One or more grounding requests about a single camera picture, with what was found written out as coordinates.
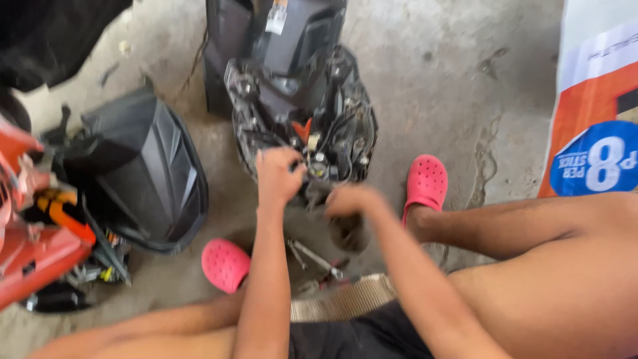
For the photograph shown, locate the person's right hand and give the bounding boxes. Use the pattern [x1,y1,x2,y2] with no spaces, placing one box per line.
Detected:
[324,183,388,219]

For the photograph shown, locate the person's left hand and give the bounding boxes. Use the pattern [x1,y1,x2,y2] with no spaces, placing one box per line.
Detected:
[255,147,308,208]

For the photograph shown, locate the black scooter headlight assembly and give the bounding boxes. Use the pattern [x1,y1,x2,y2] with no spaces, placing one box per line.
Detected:
[224,46,378,210]

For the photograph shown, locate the silver socket wrench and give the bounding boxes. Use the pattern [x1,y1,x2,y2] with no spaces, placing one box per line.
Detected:
[293,240,345,280]

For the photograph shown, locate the silver spanner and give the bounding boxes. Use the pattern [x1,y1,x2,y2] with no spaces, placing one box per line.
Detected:
[287,240,308,271]

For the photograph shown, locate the pink clog on right foot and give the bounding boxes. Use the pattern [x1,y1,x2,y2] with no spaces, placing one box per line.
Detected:
[402,155,449,226]

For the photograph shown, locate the pink clog on foot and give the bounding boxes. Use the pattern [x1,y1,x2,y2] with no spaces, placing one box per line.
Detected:
[201,238,251,294]
[402,155,449,226]

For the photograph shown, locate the ribbed tan stool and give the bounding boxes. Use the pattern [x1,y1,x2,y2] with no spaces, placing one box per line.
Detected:
[290,273,397,323]

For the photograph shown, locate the pink clog on left foot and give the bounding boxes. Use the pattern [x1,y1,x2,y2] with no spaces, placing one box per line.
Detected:
[201,238,251,294]

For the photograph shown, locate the black scooter front fairing panel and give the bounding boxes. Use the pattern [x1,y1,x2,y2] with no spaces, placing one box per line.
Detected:
[203,0,348,116]

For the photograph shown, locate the person's black shorts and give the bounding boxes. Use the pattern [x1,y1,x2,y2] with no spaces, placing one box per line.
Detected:
[288,299,434,359]

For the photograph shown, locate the dark grey scooter body panel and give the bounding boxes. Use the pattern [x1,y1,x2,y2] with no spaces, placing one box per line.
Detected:
[52,82,210,256]

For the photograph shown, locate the person's right leg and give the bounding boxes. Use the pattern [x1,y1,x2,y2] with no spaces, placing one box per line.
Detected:
[406,192,638,359]

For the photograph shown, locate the person's leg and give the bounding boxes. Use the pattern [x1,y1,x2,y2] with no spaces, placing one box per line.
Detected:
[27,279,250,359]
[406,192,638,359]

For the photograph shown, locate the person's left leg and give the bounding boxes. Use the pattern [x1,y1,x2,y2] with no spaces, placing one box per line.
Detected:
[27,279,250,359]

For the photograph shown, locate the red scooter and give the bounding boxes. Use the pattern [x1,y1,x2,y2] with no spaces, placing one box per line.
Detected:
[0,112,133,314]

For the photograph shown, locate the orange and blue printed banner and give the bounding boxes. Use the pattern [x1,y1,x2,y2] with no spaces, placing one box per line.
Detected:
[537,0,638,199]

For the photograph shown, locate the black cloth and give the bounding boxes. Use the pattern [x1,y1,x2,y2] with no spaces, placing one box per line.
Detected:
[0,0,134,93]

